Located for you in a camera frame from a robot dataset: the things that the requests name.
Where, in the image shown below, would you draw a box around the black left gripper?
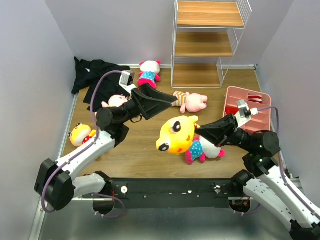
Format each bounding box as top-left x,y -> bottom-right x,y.
119,82 -> 177,125

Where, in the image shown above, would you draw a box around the white plush blue dress front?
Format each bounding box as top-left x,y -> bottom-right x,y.
185,136 -> 226,165

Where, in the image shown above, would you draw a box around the white plush blue dress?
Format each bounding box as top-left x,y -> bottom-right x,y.
137,60 -> 161,89
185,136 -> 226,165

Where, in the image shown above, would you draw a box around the large yellow plush toy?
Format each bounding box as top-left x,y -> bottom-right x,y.
155,115 -> 199,155

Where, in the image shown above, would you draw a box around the small yellow plush toy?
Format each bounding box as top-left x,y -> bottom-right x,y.
68,123 -> 97,147

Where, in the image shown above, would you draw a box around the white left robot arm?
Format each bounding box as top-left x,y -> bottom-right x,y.
34,83 -> 177,213

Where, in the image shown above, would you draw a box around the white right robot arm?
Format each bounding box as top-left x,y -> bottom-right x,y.
195,112 -> 320,240

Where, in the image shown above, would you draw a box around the white plush blue dress back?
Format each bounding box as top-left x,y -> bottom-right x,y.
137,60 -> 161,89

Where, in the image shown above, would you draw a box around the red sock middle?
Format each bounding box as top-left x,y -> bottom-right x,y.
225,106 -> 238,115

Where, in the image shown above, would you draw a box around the pink pig plush left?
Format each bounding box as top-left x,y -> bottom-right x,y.
101,94 -> 130,108

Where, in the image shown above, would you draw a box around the pink pig plush striped shirt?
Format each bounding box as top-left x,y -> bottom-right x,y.
172,91 -> 208,114

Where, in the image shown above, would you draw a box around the pink divided organizer tray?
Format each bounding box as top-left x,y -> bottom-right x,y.
223,86 -> 272,133

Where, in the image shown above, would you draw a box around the red white striped sock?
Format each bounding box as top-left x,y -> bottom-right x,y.
247,95 -> 263,104

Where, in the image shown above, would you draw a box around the black cloth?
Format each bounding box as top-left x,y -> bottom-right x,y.
71,57 -> 130,112

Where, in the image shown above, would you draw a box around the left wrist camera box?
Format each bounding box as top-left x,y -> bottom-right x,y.
119,70 -> 136,94

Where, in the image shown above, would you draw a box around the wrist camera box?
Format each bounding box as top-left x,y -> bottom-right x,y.
235,99 -> 252,128
119,70 -> 136,94

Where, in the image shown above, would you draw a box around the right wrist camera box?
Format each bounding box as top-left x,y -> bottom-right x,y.
235,99 -> 252,128

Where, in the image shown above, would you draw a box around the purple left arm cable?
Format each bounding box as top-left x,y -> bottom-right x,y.
41,70 -> 127,219

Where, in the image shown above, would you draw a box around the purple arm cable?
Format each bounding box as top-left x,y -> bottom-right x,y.
41,70 -> 127,219
232,106 -> 320,221

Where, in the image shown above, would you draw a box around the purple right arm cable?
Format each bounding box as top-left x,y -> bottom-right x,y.
232,106 -> 320,221

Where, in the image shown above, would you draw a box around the white wire wooden shelf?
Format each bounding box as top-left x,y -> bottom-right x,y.
171,0 -> 252,88

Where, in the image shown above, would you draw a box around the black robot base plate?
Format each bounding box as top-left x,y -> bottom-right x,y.
73,174 -> 245,213

